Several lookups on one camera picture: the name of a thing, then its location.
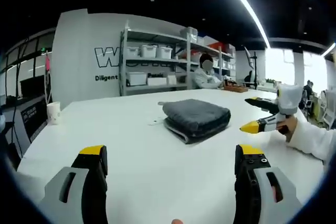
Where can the black monitor stand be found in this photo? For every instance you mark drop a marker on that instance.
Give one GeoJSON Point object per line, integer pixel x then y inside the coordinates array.
{"type": "Point", "coordinates": [254, 70]}

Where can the white paper cup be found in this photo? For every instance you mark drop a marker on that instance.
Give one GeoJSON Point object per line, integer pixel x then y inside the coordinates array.
{"type": "Point", "coordinates": [53, 113]}

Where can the grey towel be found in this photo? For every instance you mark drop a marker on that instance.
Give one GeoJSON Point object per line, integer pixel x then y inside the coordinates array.
{"type": "Point", "coordinates": [196, 119]}

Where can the pink cloth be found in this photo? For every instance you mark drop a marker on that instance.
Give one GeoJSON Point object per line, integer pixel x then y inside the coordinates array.
{"type": "Point", "coordinates": [47, 64]}

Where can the wooden tray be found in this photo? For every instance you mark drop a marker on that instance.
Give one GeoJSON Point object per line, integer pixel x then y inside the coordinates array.
{"type": "Point", "coordinates": [236, 88]}

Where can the person's left hand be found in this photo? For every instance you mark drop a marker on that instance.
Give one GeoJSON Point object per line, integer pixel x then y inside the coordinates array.
{"type": "Point", "coordinates": [176, 222]}

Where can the person's right hand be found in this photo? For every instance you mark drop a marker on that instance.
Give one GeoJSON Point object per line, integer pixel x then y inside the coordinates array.
{"type": "Point", "coordinates": [288, 128]}

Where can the long ceiling light strip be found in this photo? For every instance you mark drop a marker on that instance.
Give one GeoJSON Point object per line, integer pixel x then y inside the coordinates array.
{"type": "Point", "coordinates": [246, 6]}

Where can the white storage bin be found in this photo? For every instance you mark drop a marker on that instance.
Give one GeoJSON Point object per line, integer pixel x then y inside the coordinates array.
{"type": "Point", "coordinates": [165, 52]}
{"type": "Point", "coordinates": [136, 78]}
{"type": "Point", "coordinates": [148, 51]}
{"type": "Point", "coordinates": [132, 51]}

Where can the white flat box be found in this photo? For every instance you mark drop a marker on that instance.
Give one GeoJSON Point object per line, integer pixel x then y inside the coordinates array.
{"type": "Point", "coordinates": [157, 81]}

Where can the grey metal shelving rack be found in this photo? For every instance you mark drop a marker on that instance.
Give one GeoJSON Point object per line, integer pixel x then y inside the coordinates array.
{"type": "Point", "coordinates": [170, 61]}

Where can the black office chair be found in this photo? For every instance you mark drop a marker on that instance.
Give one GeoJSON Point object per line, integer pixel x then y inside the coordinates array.
{"type": "Point", "coordinates": [27, 124]}

